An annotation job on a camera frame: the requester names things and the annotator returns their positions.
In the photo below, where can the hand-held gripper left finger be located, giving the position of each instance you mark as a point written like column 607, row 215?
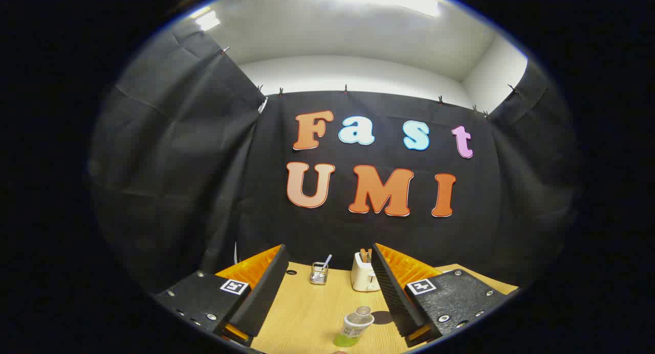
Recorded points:
column 266, row 292

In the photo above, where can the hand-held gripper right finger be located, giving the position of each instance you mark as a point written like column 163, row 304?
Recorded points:
column 391, row 287

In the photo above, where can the juice bottle white green label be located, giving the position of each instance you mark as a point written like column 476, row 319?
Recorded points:
column 354, row 326

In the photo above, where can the white toaster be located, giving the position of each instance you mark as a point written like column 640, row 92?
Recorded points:
column 362, row 278

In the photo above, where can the wooden table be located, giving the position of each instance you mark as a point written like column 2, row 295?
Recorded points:
column 307, row 313

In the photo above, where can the black backdrop cloth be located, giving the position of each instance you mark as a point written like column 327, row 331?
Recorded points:
column 204, row 164

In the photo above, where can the small ceiling light panel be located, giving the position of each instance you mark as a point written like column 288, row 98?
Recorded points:
column 207, row 20

